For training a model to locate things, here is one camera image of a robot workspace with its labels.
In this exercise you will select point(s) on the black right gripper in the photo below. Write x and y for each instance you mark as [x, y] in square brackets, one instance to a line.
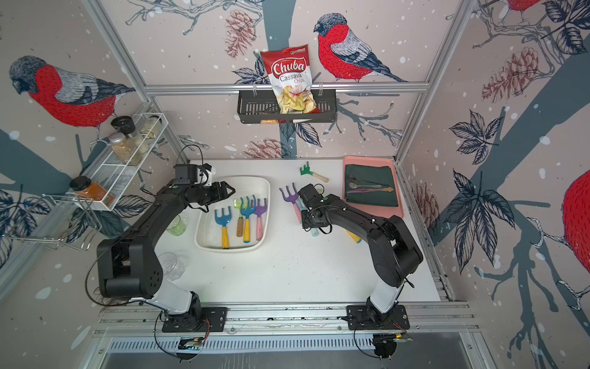
[304, 224]

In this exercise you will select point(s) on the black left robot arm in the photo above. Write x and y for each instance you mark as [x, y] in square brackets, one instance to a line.
[128, 266]

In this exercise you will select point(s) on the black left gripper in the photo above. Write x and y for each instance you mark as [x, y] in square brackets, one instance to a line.
[222, 194]

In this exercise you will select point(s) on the black wall basket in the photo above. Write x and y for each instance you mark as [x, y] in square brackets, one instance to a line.
[262, 107]

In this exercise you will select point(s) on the silver lid spice jar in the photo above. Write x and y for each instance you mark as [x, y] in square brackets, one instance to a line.
[124, 148]

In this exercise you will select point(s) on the blue rake yellow handle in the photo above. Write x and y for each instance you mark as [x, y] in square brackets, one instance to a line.
[247, 208]

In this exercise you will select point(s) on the dark green cloth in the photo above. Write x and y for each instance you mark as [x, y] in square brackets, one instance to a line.
[362, 174]

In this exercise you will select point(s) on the small green rake wooden handle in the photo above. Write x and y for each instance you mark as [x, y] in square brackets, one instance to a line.
[306, 170]

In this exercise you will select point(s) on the black lid spice jar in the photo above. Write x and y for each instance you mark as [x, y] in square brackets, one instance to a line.
[124, 124]

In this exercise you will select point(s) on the red Chuba chips bag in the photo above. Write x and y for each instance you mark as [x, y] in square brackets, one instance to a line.
[289, 74]

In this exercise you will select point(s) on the purple fork pink handle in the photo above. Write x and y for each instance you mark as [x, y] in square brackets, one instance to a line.
[289, 194]

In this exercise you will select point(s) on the orange spice jar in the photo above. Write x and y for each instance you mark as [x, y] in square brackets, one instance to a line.
[89, 189]

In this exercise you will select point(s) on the purple rake pink handle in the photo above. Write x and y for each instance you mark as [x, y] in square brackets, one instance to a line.
[259, 210]

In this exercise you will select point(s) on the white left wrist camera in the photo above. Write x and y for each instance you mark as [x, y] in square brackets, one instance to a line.
[206, 174]

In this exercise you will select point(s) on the lime rake wooden handle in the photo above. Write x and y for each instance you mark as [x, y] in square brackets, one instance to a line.
[238, 204]

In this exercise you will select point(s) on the blue fork yellow handle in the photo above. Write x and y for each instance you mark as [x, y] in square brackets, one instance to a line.
[223, 217]

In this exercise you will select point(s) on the pale spice jar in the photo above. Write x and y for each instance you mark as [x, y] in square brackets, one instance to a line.
[152, 127]

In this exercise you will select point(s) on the teal claw rake yellow handle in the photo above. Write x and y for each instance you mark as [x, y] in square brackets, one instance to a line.
[356, 238]

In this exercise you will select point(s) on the metal spoon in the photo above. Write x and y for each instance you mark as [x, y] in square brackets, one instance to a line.
[358, 188]

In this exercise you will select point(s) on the chrome wire rack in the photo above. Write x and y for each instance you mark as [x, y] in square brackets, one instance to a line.
[70, 223]

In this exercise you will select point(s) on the clear plastic cup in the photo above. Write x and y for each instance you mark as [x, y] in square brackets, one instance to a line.
[172, 266]

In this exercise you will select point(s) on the white plastic storage box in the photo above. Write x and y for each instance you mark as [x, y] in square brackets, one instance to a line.
[208, 235]

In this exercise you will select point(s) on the green transparent cup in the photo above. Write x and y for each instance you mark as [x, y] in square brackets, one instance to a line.
[177, 227]

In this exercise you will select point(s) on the pink tray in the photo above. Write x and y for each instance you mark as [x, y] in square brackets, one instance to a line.
[385, 212]

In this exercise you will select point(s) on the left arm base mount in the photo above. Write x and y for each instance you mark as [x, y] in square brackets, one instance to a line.
[198, 318]

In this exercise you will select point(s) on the white wire spice rack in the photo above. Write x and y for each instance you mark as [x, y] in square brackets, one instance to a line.
[114, 176]

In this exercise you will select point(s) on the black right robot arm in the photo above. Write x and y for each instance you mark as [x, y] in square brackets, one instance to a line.
[373, 240]

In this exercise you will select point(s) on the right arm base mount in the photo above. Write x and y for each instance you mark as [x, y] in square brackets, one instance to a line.
[363, 317]

